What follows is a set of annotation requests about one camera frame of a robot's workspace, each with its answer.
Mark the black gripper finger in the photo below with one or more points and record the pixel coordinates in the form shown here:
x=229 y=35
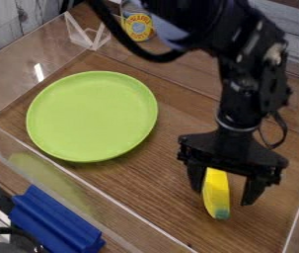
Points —
x=254 y=188
x=195 y=173

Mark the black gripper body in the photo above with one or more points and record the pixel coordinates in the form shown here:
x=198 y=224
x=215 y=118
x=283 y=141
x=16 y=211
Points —
x=234 y=152

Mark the yellow toy banana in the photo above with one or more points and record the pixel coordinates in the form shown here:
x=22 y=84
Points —
x=215 y=193

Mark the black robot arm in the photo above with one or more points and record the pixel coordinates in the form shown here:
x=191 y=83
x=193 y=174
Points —
x=249 y=44

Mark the green plate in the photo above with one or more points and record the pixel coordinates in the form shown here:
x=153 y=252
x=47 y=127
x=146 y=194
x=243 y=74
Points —
x=91 y=116

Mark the blue plastic block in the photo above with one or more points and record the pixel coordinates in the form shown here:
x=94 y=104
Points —
x=60 y=229

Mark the yellow labelled tin can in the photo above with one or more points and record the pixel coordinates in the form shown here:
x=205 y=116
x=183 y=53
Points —
x=138 y=26

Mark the clear acrylic front wall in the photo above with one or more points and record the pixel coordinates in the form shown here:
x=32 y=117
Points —
x=127 y=232

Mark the clear acrylic corner bracket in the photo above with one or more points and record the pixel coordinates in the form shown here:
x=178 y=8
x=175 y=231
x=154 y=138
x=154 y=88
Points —
x=88 y=38

